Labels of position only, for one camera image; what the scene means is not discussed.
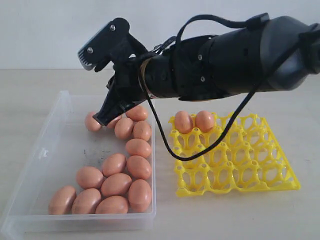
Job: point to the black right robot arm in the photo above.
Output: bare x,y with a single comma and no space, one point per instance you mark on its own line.
263,54

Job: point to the yellow plastic egg tray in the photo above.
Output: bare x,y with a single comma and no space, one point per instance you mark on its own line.
248,159

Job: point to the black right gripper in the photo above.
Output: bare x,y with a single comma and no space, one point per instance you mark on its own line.
124,88

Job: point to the clear plastic container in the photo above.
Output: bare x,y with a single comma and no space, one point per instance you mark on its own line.
63,146

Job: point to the brown egg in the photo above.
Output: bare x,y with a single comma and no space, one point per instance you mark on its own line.
138,113
138,147
113,123
62,201
124,128
90,123
113,205
142,130
183,122
139,167
86,202
114,164
116,185
204,120
139,195
89,177

